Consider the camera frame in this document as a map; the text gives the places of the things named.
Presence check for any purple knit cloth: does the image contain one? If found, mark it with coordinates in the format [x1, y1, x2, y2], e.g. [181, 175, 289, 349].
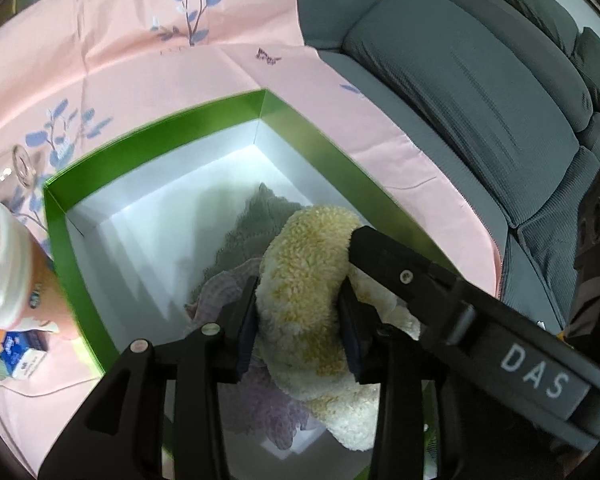
[182, 257, 311, 451]

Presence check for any green cardboard box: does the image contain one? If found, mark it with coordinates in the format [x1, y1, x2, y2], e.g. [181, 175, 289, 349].
[42, 89, 461, 480]

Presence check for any grey sofa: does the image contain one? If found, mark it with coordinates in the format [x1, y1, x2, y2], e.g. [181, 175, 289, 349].
[285, 0, 600, 341]

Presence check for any yellow fluffy cloth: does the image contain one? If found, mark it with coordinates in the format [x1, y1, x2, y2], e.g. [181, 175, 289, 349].
[255, 204, 423, 453]

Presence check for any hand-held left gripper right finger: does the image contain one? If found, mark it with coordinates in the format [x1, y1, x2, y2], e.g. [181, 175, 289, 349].
[337, 280, 431, 480]

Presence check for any clear glass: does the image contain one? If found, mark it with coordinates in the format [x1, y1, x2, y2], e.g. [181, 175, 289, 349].
[0, 142, 48, 211]

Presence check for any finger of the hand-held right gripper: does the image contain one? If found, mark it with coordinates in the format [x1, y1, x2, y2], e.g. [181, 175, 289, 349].
[347, 226, 476, 357]

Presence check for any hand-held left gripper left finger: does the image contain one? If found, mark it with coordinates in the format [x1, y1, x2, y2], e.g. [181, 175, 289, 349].
[37, 276, 259, 480]

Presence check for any pink printed tablecloth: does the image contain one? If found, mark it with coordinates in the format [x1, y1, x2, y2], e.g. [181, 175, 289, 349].
[0, 0, 506, 411]

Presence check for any pink gum jar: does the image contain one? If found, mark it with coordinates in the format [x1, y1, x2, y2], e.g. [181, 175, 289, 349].
[0, 200, 76, 343]

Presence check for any small blue white carton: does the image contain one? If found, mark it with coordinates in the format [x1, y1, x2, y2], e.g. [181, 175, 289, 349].
[0, 327, 51, 381]

